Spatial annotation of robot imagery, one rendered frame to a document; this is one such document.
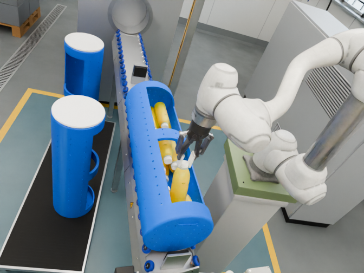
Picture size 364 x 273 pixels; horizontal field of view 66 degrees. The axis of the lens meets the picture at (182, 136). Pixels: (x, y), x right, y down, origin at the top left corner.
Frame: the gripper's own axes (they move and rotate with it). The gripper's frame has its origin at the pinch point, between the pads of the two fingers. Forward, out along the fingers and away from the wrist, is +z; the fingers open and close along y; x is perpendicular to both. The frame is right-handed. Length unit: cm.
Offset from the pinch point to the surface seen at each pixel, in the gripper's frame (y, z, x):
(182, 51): -31, 14, -121
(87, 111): 35, 29, -59
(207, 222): -8.4, 13.3, 19.9
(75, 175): 40, 68, -45
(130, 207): 13.4, 45.4, -8.0
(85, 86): 36, 59, -127
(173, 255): 2.8, 26.7, 25.6
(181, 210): 3.2, 8.7, 17.3
